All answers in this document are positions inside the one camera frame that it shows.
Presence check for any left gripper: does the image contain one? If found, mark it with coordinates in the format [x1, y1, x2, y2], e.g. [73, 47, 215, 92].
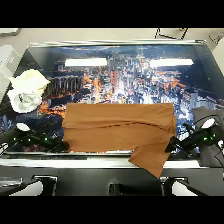
[49, 139, 71, 153]

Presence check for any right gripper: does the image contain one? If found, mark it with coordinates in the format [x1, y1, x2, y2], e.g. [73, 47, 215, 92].
[165, 135, 184, 154]

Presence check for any brown garment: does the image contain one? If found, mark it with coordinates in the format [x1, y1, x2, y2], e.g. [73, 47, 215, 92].
[61, 102, 178, 179]

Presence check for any white garment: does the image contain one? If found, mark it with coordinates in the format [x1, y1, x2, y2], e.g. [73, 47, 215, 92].
[6, 87, 43, 115]

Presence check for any cream garment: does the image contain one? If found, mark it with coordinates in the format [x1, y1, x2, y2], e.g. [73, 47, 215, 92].
[8, 68, 51, 98]

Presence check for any silver frame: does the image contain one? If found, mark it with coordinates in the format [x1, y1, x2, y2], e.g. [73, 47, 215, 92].
[0, 151, 224, 197]

